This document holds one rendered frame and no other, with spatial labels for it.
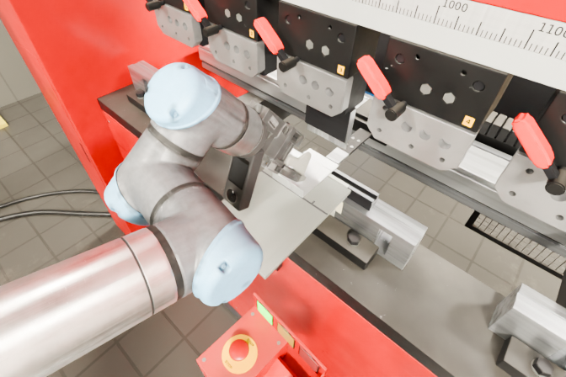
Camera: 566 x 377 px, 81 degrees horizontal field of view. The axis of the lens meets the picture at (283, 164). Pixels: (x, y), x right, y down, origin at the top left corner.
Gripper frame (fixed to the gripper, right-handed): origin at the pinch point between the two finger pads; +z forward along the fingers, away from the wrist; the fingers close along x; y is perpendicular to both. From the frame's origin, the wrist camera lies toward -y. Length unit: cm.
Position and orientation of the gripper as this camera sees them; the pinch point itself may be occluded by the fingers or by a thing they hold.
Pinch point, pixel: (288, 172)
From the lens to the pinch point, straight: 66.5
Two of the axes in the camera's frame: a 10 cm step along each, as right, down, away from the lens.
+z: 4.1, 2.2, 8.8
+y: 5.2, -8.5, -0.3
